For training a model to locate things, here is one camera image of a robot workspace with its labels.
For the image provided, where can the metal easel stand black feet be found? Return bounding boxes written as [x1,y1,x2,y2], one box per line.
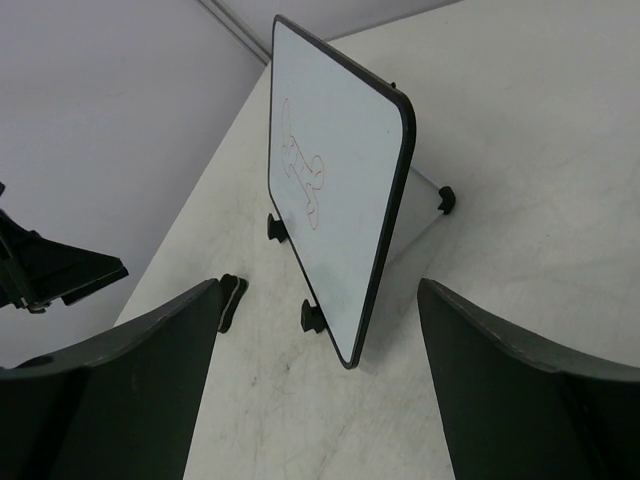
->
[264,79,457,335]

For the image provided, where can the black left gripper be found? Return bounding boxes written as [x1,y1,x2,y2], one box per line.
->
[1,210,128,313]

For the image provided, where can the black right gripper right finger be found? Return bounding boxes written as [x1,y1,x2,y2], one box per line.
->
[417,279,639,479]

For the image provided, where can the black felt whiteboard eraser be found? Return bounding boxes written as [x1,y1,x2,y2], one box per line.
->
[218,274,248,334]

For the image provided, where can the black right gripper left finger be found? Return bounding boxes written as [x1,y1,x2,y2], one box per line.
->
[1,279,223,479]

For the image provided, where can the white whiteboard black frame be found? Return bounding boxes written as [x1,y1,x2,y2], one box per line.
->
[267,15,417,369]

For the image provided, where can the left aluminium frame post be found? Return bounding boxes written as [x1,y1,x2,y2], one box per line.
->
[198,0,271,65]

